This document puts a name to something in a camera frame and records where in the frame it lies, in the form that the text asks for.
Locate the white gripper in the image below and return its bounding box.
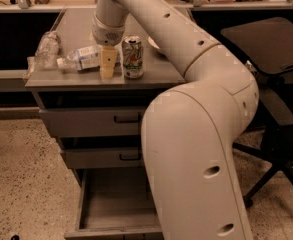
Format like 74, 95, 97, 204
92, 13, 125, 79

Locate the blue label plastic bottle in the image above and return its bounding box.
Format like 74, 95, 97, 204
57, 45, 102, 72

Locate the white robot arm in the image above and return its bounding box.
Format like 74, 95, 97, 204
93, 0, 259, 240

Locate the grey drawer cabinet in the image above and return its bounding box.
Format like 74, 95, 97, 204
24, 6, 187, 185

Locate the crumpled clear plastic bottle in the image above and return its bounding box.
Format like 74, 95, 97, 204
27, 31, 60, 72

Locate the grey top drawer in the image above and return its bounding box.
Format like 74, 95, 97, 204
40, 107, 145, 138

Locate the grey open bottom drawer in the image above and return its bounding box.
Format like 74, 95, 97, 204
64, 167, 164, 240

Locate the green soda can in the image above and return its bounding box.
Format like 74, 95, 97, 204
122, 35, 143, 79

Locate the black office chair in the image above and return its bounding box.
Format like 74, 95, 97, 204
221, 17, 293, 207

